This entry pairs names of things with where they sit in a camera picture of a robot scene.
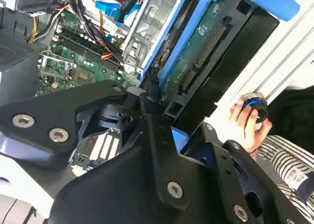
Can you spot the hard disk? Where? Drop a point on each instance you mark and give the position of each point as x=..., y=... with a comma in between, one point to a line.
x=191, y=57

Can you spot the person's hand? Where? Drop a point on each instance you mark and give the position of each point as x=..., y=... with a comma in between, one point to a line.
x=247, y=133

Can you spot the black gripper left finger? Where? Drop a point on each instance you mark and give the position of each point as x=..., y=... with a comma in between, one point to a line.
x=49, y=111

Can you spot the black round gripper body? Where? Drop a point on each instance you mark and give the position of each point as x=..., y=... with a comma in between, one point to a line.
x=110, y=197

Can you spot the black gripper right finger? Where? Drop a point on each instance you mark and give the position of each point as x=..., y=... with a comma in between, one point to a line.
x=240, y=177

